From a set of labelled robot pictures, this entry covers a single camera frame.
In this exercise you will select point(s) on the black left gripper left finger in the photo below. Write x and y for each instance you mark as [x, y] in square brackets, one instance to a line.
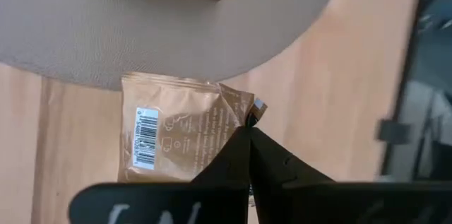
[176, 203]

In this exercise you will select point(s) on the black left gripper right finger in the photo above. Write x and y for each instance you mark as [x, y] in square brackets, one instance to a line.
[318, 203]

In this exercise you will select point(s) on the tan foil tea packet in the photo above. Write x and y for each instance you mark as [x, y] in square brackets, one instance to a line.
[176, 128]

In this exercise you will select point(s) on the round grey table mat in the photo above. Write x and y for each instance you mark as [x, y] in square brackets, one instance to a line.
[141, 33]

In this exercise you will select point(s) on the black aluminium rig frame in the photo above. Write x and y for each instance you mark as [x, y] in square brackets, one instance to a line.
[393, 132]

